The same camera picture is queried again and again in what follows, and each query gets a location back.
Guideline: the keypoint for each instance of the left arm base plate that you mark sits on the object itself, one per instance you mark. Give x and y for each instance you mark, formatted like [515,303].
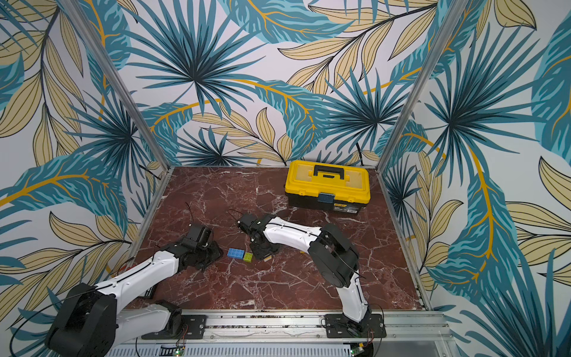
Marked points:
[185,327]

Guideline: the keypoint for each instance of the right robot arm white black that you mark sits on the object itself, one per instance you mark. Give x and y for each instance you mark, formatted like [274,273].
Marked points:
[332,253]

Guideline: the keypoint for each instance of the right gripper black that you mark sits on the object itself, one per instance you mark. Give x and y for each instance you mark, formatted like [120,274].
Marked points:
[259,248]

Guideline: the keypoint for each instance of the yellow black toolbox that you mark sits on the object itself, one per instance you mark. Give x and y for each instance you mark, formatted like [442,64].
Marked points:
[327,187]

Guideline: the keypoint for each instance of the lime green lego brick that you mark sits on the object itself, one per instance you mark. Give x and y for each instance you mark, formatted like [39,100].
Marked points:
[248,257]

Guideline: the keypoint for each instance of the blue 2x4 lego brick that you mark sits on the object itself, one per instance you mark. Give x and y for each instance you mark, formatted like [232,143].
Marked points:
[236,253]

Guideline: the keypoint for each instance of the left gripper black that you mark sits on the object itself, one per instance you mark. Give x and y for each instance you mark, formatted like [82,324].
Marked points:
[217,253]

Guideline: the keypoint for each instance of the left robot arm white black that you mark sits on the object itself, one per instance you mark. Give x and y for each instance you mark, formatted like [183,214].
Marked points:
[93,319]

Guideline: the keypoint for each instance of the aluminium front rail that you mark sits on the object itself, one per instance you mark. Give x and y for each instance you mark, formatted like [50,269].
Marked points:
[301,333]

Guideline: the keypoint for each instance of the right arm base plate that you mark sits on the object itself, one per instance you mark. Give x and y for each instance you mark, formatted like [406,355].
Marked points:
[338,326]

